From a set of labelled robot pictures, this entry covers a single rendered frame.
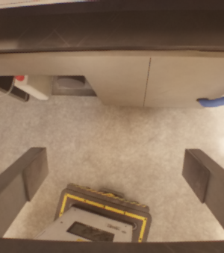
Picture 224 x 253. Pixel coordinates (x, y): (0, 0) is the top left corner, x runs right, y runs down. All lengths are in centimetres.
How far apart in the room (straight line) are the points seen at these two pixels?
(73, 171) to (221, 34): 104
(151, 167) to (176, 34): 83
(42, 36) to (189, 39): 39
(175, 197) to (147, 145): 35
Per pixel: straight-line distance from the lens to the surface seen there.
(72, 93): 130
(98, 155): 118
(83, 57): 58
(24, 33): 62
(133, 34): 51
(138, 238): 95
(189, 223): 126
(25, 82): 114
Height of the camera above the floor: 115
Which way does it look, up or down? 79 degrees down
